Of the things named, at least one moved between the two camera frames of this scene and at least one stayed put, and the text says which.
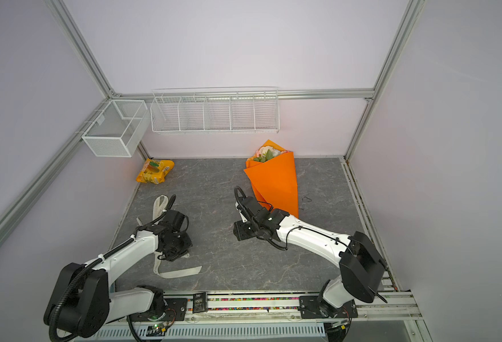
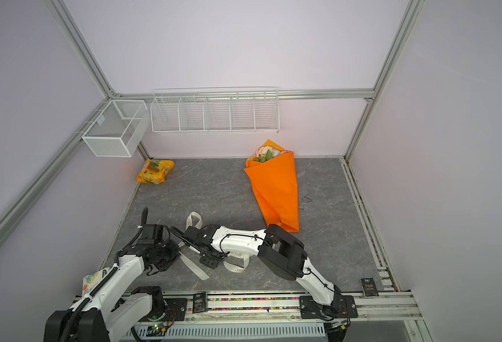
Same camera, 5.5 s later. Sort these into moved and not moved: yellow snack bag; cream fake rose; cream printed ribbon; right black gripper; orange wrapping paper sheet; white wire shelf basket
Moved: cream printed ribbon; right black gripper
Not moved: cream fake rose; white wire shelf basket; orange wrapping paper sheet; yellow snack bag
